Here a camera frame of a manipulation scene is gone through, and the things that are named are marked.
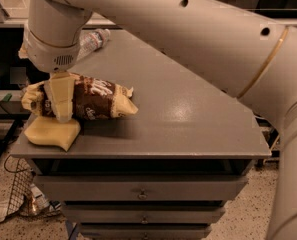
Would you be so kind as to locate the wire mesh basket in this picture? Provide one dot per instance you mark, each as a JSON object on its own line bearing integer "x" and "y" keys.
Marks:
{"x": 20, "y": 194}

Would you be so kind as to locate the bottom grey drawer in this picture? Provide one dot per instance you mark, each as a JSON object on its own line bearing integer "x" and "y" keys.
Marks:
{"x": 145, "y": 232}

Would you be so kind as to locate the grey drawer cabinet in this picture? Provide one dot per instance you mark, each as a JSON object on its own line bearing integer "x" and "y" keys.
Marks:
{"x": 183, "y": 127}

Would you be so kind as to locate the yellow sponge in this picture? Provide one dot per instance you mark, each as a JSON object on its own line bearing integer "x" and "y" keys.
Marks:
{"x": 47, "y": 131}

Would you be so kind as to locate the brown chip bag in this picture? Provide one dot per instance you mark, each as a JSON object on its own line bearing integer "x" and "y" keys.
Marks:
{"x": 92, "y": 99}

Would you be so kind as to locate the grey drawer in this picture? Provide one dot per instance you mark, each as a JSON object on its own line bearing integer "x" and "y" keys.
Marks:
{"x": 145, "y": 232}
{"x": 141, "y": 188}
{"x": 143, "y": 214}

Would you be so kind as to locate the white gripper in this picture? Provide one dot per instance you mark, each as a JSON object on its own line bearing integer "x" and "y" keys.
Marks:
{"x": 49, "y": 56}

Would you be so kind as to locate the clear plastic water bottle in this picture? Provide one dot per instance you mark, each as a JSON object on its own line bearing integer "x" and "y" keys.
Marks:
{"x": 93, "y": 41}

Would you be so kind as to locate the middle grey drawer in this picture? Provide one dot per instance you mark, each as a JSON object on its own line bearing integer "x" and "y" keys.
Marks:
{"x": 143, "y": 214}

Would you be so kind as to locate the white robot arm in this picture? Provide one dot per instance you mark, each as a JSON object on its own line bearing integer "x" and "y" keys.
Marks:
{"x": 250, "y": 57}

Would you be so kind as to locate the top grey drawer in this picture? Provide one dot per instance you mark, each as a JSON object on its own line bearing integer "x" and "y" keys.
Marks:
{"x": 141, "y": 188}

